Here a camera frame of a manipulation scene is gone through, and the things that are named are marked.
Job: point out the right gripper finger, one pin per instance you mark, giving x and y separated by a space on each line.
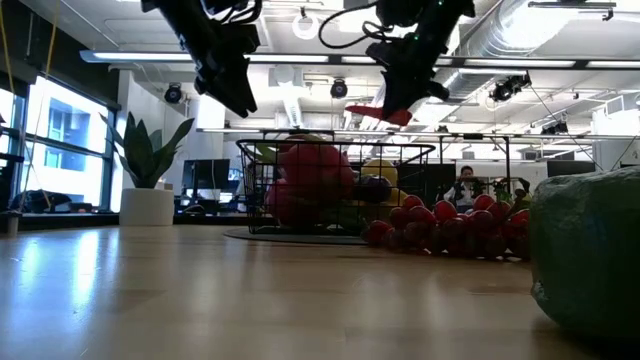
432 90
400 95

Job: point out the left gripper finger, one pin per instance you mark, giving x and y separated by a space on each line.
240 95
210 86

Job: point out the yellow round fruit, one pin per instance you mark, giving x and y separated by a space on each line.
380 167

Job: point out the yellow banana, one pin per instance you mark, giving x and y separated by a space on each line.
397 197

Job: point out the pink dragon fruit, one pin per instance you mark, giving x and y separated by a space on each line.
315 170
290 207

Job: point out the red grape bunch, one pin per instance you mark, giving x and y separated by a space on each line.
450 225

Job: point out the green cucumber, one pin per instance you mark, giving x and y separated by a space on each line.
345 220

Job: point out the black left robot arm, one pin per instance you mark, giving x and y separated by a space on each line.
200 10

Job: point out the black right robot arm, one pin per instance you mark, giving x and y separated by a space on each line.
425 10

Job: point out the black round ceiling spotlight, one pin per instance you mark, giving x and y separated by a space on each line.
173 94
339 89

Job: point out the long ceiling light bar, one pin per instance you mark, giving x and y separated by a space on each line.
150 56
520 63

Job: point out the black track spotlight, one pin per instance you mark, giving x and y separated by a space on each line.
507 89

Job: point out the black computer monitor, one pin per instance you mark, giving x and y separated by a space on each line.
570 168
205 175

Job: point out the person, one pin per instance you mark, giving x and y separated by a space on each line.
465 192

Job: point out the snake plant in white pot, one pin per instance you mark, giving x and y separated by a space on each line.
146 207

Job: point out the grey round woven placemat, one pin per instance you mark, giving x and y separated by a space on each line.
280 237

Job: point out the black bag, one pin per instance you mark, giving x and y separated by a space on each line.
40 201

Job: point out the green avocado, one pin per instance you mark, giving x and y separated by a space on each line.
585 250

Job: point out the silver ventilation duct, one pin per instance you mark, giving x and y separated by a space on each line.
500 30

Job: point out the black aluminium table frame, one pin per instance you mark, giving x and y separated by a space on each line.
75 219

